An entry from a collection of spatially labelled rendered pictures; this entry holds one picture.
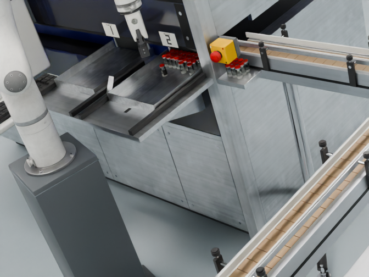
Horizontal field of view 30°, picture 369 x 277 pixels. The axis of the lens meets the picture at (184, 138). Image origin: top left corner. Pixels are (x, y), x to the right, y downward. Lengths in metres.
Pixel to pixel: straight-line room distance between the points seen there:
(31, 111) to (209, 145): 0.84
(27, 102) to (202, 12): 0.68
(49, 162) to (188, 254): 1.00
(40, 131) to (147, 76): 0.57
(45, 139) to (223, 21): 0.77
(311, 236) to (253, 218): 1.25
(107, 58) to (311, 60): 0.96
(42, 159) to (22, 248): 1.28
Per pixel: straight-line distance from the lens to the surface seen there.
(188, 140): 2.91
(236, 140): 2.71
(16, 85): 2.20
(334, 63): 2.37
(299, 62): 2.41
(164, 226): 3.35
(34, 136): 2.34
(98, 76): 2.85
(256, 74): 2.51
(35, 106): 2.31
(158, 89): 2.59
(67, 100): 2.76
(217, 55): 2.43
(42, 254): 3.52
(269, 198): 2.98
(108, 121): 2.50
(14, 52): 2.21
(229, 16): 2.57
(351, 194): 1.81
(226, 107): 2.62
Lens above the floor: 2.08
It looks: 32 degrees down
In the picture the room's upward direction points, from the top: 18 degrees counter-clockwise
